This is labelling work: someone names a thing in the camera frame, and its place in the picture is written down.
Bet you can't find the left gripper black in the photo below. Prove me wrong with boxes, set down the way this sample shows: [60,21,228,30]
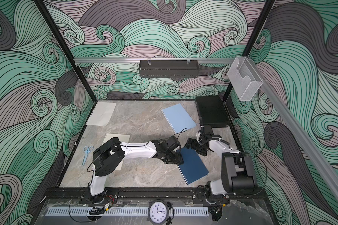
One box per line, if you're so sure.
[163,151,185,166]

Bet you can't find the dark blue spiral notebook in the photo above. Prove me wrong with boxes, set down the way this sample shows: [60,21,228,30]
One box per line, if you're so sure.
[178,148,209,185]

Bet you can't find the cream lined spiral notebook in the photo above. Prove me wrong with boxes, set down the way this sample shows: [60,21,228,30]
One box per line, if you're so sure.
[101,133,131,171]

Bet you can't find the torn lined paper page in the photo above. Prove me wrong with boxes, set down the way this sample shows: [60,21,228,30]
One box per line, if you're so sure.
[85,102,116,126]

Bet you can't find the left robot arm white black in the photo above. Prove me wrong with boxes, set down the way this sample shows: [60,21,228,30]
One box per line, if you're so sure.
[89,136,184,197]

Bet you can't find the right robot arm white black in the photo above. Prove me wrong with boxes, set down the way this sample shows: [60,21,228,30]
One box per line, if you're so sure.
[185,125,257,195]

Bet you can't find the black hard case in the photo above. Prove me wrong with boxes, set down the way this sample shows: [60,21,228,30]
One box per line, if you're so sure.
[195,96,230,128]

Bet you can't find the light blue spiral notebook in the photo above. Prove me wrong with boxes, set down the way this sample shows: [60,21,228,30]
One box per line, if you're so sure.
[161,104,196,133]

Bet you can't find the round white clock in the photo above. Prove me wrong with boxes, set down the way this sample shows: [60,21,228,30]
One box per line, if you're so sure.
[147,200,169,225]

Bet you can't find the light blue scissors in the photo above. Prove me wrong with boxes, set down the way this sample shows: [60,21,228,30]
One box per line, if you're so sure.
[82,146,94,166]

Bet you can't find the clear acrylic wall holder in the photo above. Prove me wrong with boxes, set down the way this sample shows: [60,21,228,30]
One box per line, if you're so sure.
[227,56,263,102]

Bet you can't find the white slotted cable duct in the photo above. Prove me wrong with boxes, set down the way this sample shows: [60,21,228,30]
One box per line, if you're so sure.
[45,206,209,217]

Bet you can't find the black wall tray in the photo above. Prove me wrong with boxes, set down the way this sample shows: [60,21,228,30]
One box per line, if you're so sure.
[139,61,199,78]

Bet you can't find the aluminium rail right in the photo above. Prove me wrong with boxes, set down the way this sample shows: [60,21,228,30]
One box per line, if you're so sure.
[248,59,338,201]

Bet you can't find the aluminium rail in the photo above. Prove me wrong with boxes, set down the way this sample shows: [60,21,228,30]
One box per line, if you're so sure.
[73,57,234,64]
[248,59,338,201]

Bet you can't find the aluminium rail back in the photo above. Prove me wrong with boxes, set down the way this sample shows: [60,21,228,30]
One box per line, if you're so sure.
[73,57,234,64]

